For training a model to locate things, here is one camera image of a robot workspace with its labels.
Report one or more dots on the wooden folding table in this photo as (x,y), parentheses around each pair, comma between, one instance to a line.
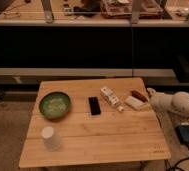
(109,137)

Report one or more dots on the long grey shelf rail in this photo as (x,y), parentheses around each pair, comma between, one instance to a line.
(35,75)

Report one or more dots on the dark blue power box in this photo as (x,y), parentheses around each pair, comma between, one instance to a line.
(182,132)

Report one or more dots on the brown red snack bar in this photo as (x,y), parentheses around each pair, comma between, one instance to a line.
(139,96)

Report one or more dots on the green ceramic bowl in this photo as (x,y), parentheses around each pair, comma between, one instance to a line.
(55,105)

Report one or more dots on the white rectangular block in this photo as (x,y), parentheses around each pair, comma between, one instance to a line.
(134,102)

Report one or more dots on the white upturned paper cup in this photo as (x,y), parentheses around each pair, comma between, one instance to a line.
(50,138)

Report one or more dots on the cluttered tray on bench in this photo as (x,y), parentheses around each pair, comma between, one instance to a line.
(123,9)

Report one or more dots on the black rectangular remote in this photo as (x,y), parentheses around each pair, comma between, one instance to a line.
(94,106)

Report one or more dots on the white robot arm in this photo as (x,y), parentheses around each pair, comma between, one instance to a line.
(177,103)

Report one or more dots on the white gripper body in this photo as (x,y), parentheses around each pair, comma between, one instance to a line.
(154,98)

